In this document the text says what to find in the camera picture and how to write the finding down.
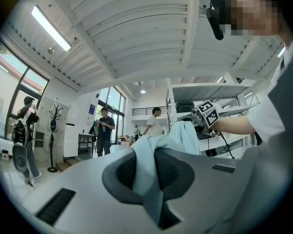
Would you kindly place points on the long ceiling light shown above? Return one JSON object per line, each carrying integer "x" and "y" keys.
{"x": 51, "y": 28}

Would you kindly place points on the white metal shelf rack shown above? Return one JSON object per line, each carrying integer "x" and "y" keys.
{"x": 205, "y": 89}

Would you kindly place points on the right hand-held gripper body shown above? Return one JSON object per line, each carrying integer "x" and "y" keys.
{"x": 207, "y": 116}

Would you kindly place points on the white cabinet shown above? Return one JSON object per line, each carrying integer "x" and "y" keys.
{"x": 70, "y": 142}

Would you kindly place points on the black head-worn camera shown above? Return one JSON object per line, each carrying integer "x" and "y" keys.
{"x": 216, "y": 25}

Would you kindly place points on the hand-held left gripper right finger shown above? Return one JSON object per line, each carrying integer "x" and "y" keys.
{"x": 202, "y": 186}

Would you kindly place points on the person's head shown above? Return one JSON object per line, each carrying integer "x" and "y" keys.
{"x": 254, "y": 11}

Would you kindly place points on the wooden step platform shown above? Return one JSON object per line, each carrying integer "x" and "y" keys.
{"x": 66, "y": 164}

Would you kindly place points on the light blue clothes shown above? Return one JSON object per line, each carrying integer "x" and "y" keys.
{"x": 144, "y": 155}

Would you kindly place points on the round pendant lamp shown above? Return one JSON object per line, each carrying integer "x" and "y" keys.
{"x": 143, "y": 91}

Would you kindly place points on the black round backpack device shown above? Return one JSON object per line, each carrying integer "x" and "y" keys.
{"x": 20, "y": 160}

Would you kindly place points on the person's right forearm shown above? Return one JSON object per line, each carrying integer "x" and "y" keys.
{"x": 234, "y": 125}

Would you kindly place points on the blue wall poster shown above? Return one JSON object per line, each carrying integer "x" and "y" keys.
{"x": 91, "y": 111}

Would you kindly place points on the black frame table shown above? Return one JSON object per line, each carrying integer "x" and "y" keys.
{"x": 86, "y": 136}

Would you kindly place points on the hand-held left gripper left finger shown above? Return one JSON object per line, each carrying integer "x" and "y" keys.
{"x": 88, "y": 184}

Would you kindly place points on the black coat stand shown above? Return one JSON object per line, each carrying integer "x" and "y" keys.
{"x": 52, "y": 169}

